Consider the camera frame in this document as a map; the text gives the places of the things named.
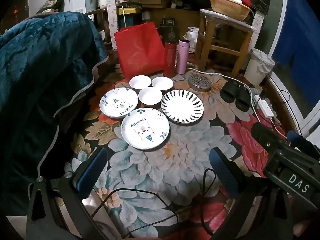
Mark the black plug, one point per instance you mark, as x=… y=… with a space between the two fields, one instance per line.
x=263 y=95

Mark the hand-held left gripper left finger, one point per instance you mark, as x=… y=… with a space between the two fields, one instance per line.
x=91 y=175

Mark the white bowl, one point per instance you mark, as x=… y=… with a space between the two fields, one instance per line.
x=162 y=83
x=150 y=95
x=140 y=82

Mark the wooden side table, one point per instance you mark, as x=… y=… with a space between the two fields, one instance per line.
x=96 y=11

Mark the floral mat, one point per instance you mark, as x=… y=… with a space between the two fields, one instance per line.
x=175 y=162

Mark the red bag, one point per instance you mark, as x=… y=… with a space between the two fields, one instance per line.
x=140 y=50

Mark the bear print plate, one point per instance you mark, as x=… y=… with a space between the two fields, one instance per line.
x=145 y=130
x=117 y=103

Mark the woven basket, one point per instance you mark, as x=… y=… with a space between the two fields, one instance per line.
x=228 y=10

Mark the black striped white plate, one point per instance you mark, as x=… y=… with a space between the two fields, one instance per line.
x=182 y=106

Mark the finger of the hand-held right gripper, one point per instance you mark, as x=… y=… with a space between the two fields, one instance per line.
x=297 y=140
x=261 y=133

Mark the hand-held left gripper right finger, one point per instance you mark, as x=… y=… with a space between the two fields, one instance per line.
x=223 y=175

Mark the red bottle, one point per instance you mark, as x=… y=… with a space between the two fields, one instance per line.
x=170 y=60

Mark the pink bottle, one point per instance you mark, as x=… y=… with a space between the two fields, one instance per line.
x=183 y=57

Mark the black slipper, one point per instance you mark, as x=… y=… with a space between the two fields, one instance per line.
x=230 y=91
x=243 y=97

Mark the perforated metal lid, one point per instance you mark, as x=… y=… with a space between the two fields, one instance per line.
x=199 y=81

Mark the white trash bin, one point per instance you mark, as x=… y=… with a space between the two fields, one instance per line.
x=257 y=67

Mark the teal blanket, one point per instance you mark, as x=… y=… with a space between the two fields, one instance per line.
x=37 y=67

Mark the white power strip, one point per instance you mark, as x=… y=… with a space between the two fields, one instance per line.
x=265 y=106

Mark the white plastic bag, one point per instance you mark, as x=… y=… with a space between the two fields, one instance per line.
x=191 y=35

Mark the green box yellow lid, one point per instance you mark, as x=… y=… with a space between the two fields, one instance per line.
x=128 y=15

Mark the wooden stool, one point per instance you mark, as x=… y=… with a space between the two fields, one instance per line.
x=225 y=20

